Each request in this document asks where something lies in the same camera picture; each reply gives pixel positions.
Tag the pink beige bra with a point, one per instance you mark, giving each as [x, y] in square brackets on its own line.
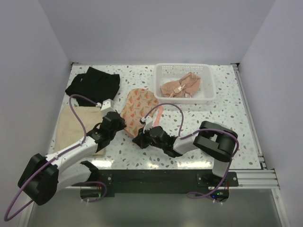
[185, 87]

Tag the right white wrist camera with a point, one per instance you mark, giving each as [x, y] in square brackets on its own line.
[147, 123]

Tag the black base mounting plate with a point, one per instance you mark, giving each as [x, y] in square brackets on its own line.
[107, 183]

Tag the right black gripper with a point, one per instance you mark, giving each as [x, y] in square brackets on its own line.
[139, 139]

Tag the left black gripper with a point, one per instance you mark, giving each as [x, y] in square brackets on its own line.
[117, 119]

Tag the white plastic basket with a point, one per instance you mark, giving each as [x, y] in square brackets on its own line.
[166, 72]

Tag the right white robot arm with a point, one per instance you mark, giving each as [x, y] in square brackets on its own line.
[213, 139]

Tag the beige folded garment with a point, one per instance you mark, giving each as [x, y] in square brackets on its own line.
[69, 129]

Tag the black garment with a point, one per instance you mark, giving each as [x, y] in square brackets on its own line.
[95, 85]

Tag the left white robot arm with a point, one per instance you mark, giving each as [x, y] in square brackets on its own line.
[44, 176]

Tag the tulip print mesh laundry bag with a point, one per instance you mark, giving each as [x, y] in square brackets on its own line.
[139, 102]

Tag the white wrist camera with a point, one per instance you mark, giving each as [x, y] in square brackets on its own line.
[106, 106]
[147, 123]

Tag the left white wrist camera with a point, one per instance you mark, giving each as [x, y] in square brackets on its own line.
[106, 106]

